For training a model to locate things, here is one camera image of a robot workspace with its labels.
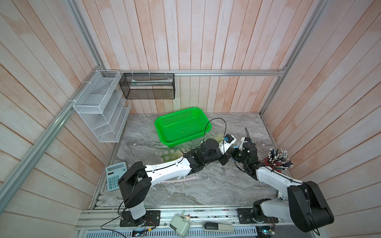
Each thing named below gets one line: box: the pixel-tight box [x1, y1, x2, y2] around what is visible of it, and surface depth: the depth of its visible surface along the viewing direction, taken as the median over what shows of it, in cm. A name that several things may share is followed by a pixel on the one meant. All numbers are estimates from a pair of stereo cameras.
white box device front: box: [169, 210, 191, 238], surface depth 69 cm
